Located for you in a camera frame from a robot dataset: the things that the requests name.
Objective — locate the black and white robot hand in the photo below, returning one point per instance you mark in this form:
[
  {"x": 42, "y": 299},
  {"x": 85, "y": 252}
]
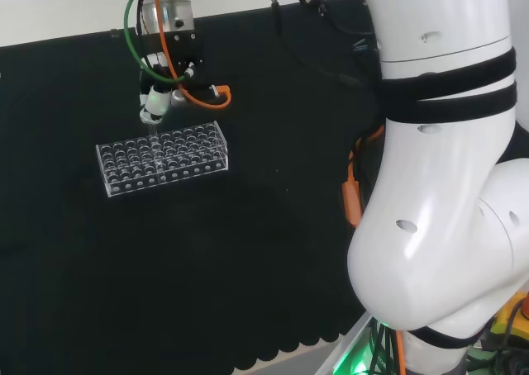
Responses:
[{"x": 184, "y": 50}]

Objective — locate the clear glass test tube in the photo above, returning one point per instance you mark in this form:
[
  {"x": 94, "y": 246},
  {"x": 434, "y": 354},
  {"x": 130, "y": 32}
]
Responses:
[{"x": 155, "y": 143}]

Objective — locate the clear test tube rack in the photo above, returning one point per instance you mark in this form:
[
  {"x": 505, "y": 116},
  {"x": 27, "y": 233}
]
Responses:
[{"x": 182, "y": 152}]

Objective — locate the clear cloth clip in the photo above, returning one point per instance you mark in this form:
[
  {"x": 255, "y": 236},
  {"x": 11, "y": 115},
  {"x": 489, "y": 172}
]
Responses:
[{"x": 112, "y": 32}]

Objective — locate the black bench cloth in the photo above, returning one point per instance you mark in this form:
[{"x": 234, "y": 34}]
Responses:
[{"x": 215, "y": 259}]

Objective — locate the yellow stop button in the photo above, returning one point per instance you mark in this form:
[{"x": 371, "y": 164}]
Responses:
[{"x": 512, "y": 317}]

